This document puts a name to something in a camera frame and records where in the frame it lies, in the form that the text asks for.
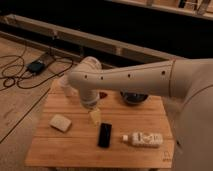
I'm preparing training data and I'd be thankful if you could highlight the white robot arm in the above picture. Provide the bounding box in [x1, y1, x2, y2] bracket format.
[68, 57, 213, 171]

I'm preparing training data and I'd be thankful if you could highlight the black power adapter box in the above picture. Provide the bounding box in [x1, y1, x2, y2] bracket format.
[27, 61, 45, 74]

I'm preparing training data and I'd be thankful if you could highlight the black rectangular phone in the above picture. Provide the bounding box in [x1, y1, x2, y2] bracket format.
[98, 123, 112, 148]

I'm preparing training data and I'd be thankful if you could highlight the white sponge block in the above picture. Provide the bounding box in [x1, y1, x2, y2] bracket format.
[49, 115, 72, 132]

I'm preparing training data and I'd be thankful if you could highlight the dark round bowl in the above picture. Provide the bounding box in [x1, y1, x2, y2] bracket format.
[121, 92, 148, 105]

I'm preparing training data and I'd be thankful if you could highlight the white plastic bottle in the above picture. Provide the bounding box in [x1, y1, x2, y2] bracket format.
[122, 132, 163, 148]

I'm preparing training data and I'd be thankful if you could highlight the wooden table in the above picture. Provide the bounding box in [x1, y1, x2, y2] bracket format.
[24, 78, 176, 171]

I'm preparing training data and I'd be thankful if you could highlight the white paper cup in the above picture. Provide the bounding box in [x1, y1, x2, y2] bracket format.
[58, 75, 76, 97]

